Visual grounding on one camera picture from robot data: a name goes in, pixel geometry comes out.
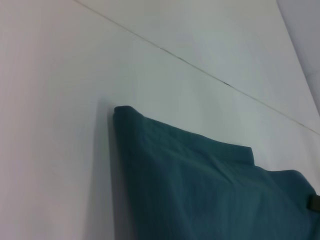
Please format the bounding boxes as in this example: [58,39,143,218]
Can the teal blue t-shirt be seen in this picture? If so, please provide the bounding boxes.
[112,105,320,240]

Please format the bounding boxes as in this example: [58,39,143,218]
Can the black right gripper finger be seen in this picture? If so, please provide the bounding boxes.
[306,193,320,211]

